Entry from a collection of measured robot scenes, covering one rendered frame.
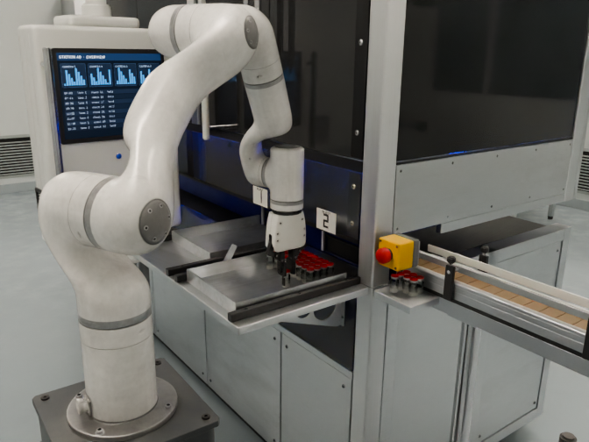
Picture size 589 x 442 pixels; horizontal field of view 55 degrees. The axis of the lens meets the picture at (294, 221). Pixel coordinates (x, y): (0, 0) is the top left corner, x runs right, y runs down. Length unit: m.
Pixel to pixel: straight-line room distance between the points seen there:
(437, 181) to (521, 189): 0.42
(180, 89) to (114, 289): 0.35
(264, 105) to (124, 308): 0.56
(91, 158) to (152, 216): 1.25
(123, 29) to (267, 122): 0.97
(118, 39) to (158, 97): 1.15
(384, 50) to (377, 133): 0.19
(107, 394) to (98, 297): 0.17
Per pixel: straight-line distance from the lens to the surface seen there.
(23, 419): 2.74
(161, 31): 1.13
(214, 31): 1.03
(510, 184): 1.89
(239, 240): 1.87
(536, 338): 1.38
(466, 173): 1.70
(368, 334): 1.58
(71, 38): 2.07
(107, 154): 2.13
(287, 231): 1.43
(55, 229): 0.97
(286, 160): 1.37
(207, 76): 1.04
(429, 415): 1.96
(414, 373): 1.80
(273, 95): 1.27
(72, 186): 0.95
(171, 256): 1.76
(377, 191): 1.44
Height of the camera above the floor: 1.47
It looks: 17 degrees down
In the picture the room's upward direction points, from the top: 1 degrees clockwise
